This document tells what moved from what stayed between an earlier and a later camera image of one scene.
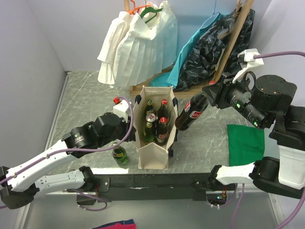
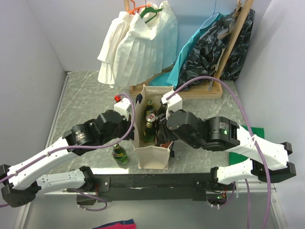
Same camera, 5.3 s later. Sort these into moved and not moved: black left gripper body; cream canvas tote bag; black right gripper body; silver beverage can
Moved: black right gripper body
Not moved: cream canvas tote bag; black left gripper body; silver beverage can
